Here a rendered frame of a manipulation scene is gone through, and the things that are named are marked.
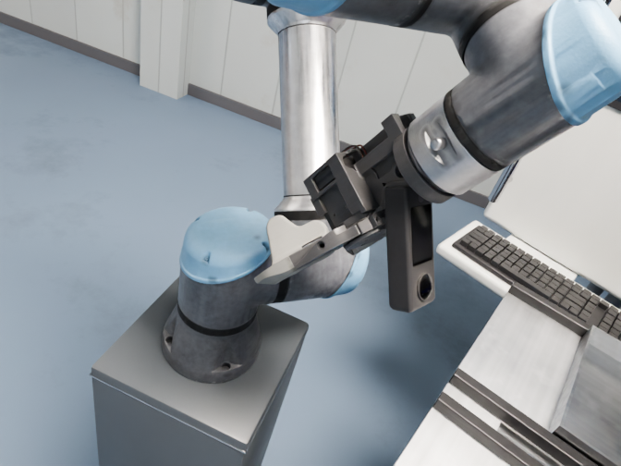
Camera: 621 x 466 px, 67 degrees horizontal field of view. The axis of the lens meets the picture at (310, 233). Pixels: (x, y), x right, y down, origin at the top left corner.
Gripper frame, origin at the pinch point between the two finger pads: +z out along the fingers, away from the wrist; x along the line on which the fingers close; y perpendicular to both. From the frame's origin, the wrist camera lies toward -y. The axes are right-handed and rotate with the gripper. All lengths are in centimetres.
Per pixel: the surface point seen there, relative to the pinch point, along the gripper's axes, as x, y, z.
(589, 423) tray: -32.3, -35.2, -4.7
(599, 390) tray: -40, -34, -5
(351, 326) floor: -104, -13, 100
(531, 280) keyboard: -66, -18, 7
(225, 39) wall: -166, 185, 148
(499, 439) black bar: -16.1, -28.7, -1.1
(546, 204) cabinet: -82, -5, 1
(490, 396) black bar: -21.1, -24.9, 0.3
